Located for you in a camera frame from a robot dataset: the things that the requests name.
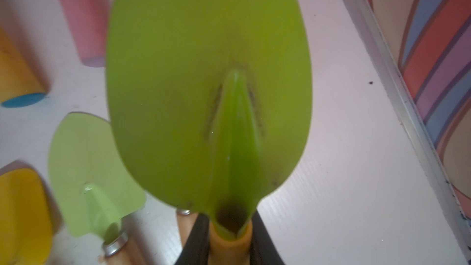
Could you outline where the yellow shovel wooden handle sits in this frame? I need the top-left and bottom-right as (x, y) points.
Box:
(1, 168), (53, 265)

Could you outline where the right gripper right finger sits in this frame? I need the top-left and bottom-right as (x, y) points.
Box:
(250, 211), (285, 265)

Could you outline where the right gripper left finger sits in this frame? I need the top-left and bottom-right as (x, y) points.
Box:
(175, 214), (210, 265)

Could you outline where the purple shovel pink handle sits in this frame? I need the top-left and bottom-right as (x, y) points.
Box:
(59, 0), (112, 67)

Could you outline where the green wooden handle shovel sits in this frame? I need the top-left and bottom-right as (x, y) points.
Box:
(176, 209), (199, 247)

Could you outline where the green shovel yellow handle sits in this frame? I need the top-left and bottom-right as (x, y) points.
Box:
(1, 30), (46, 108)
(106, 0), (312, 265)

